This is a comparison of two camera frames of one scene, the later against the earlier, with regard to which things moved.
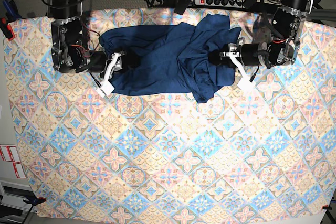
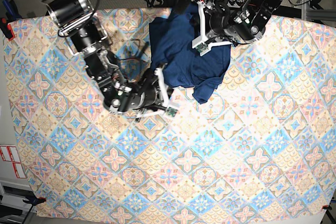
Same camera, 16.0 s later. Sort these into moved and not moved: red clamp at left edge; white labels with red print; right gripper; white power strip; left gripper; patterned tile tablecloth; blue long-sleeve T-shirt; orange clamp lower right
Moved: left gripper; right gripper; blue long-sleeve T-shirt
Not moved: patterned tile tablecloth; red clamp at left edge; orange clamp lower right; white power strip; white labels with red print
